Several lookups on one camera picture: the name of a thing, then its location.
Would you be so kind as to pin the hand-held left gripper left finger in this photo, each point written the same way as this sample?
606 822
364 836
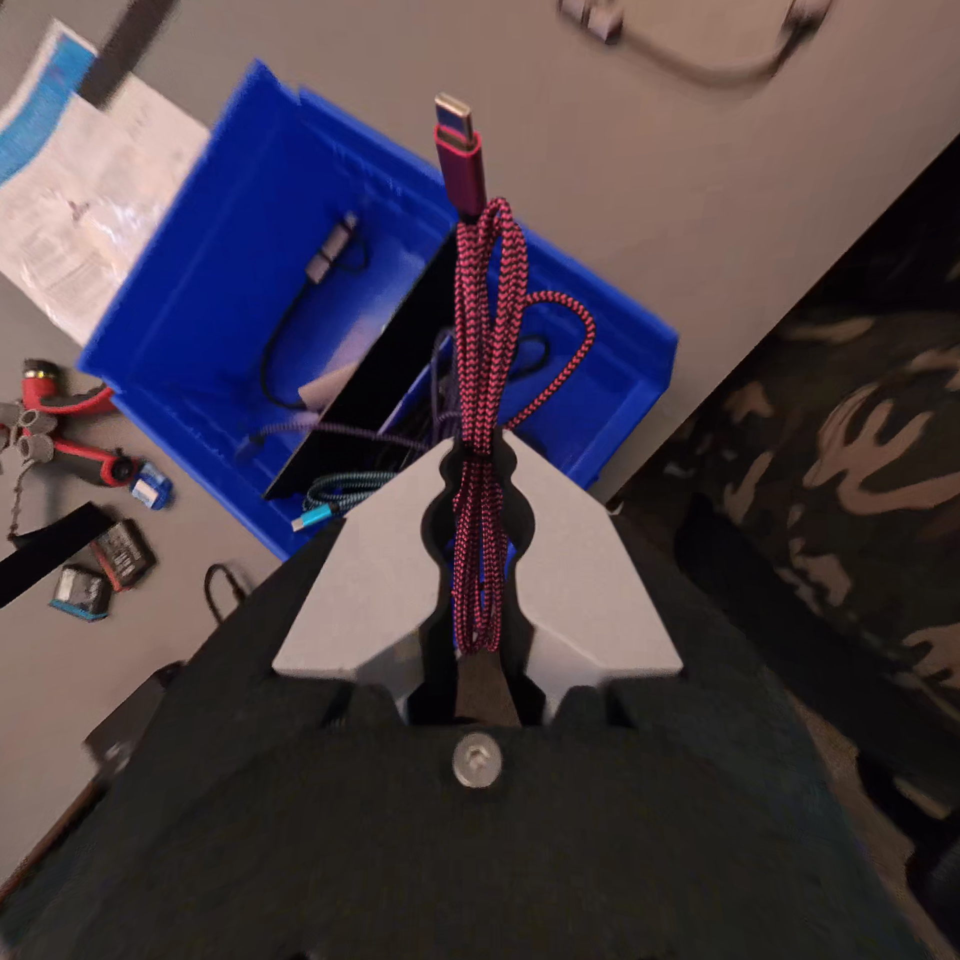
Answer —
360 592

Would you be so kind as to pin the white printed paper sheet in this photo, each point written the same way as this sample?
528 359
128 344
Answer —
90 210

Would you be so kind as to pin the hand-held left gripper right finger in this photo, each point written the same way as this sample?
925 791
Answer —
592 592

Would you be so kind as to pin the blue plastic bin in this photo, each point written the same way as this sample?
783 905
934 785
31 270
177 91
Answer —
225 300

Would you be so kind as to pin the blue white paper sheet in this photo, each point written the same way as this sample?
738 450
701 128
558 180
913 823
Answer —
37 112

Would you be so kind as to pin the black camera battery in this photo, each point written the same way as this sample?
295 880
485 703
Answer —
124 555
81 594

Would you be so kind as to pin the person's camouflage pants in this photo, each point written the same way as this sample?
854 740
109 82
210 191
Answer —
825 487

